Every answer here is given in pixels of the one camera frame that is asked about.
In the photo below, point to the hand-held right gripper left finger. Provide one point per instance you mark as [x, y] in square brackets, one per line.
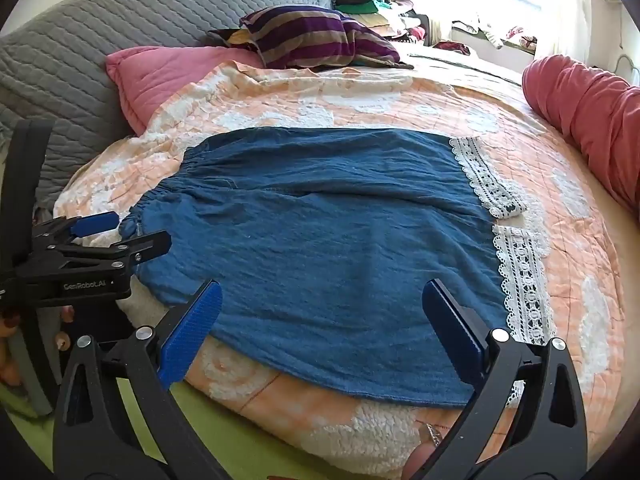
[192, 332]

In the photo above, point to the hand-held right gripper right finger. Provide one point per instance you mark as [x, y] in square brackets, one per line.
[452, 327]

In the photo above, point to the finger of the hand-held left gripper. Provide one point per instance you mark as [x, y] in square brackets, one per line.
[145, 246]
[95, 225]

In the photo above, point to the blue pants with lace trim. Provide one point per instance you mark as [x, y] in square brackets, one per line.
[310, 240]

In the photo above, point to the person's left hand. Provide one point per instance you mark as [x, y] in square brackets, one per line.
[7, 362]

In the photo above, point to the person's right hand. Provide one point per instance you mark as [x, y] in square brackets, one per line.
[420, 457]

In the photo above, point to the green bed sheet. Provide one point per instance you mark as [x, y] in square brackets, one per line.
[240, 446]

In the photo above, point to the pink pillow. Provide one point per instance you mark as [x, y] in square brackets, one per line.
[160, 75]

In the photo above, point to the grey quilted headboard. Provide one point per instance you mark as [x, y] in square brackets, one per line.
[75, 50]

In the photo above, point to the peach and white quilted blanket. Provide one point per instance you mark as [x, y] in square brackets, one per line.
[380, 100]

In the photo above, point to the red rolled bolster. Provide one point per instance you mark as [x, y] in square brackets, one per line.
[590, 105]

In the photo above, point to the cream bed sheet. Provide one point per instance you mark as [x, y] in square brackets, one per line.
[460, 65]

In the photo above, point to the purple striped cloth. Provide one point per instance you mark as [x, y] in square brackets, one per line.
[310, 35]

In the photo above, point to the clothes on windowsill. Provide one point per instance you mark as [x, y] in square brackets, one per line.
[495, 35]

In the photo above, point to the pile of folded clothes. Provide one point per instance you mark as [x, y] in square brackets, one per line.
[385, 15]

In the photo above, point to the white curtain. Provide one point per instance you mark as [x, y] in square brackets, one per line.
[570, 5]

